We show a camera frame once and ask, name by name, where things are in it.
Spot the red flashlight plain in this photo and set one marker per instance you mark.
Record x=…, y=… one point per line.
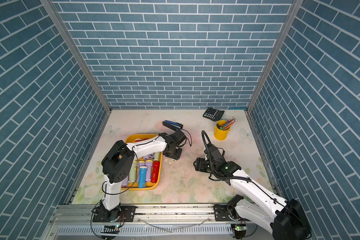
x=155, y=172

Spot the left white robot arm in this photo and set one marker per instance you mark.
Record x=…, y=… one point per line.
x=119, y=160

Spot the green flashlight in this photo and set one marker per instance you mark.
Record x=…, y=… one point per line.
x=157, y=156
x=133, y=172

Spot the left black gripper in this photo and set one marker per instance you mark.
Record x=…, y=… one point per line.
x=177, y=156

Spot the black and blue stapler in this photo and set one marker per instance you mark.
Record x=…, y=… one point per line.
x=172, y=125

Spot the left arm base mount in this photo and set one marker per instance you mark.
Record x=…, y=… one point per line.
x=120, y=214

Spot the coloured pens bundle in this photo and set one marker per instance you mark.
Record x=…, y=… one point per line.
x=227, y=124

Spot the yellow pen cup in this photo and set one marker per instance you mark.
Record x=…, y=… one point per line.
x=221, y=134

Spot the blue flashlight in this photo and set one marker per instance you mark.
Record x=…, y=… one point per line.
x=142, y=177

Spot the yellow plastic storage tray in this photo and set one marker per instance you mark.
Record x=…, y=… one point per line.
x=146, y=138

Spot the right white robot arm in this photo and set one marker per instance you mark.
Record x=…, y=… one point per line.
x=285, y=220

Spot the black desk calculator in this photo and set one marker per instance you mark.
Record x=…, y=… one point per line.
x=213, y=114

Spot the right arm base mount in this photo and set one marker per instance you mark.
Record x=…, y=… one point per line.
x=234, y=210

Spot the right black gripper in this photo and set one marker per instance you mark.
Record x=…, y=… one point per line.
x=200, y=164

